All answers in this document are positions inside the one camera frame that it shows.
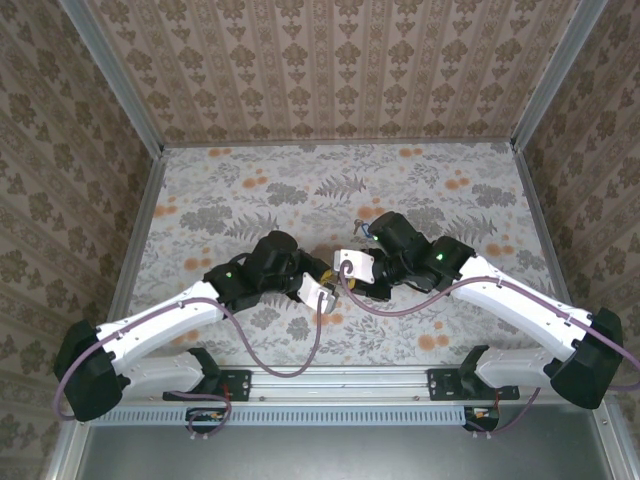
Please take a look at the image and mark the aluminium side rail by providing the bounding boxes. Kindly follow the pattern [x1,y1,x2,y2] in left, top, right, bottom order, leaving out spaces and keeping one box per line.
[94,149,169,366]
[514,144,591,364]

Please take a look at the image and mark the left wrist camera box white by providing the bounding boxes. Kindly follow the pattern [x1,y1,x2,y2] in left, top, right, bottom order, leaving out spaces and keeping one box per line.
[299,273,339,315]

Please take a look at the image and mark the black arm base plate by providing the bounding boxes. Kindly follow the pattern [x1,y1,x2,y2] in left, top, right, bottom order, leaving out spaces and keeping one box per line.
[163,368,251,402]
[427,368,521,401]

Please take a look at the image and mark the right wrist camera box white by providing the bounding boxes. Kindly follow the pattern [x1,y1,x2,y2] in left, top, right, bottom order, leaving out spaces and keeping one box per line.
[333,248,376,284]

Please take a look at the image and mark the aluminium thin cross rail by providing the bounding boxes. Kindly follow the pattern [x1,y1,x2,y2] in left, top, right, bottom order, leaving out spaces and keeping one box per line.
[162,139,516,150]

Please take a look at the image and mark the grey slotted cable duct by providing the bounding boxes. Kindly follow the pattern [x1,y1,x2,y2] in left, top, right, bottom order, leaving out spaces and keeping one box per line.
[92,405,469,427]

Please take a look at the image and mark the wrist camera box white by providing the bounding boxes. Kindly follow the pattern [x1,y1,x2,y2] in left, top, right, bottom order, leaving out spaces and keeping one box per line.
[299,273,339,315]
[333,248,376,284]

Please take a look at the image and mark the aluminium mounting rail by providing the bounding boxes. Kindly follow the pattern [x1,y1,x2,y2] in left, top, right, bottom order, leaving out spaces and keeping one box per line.
[74,364,609,404]

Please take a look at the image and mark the floral patterned table cover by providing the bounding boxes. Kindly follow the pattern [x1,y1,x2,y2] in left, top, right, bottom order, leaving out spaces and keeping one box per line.
[107,142,579,369]

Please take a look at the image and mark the grey metal sheet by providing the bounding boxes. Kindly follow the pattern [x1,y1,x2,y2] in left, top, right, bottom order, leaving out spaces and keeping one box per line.
[82,405,614,480]

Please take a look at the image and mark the black cable junction box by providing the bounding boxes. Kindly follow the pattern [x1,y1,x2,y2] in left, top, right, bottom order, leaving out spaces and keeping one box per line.
[463,405,501,432]

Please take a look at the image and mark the aluminium corner post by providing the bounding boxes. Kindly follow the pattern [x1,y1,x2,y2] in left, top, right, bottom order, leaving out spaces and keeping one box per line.
[510,0,611,151]
[58,0,166,156]

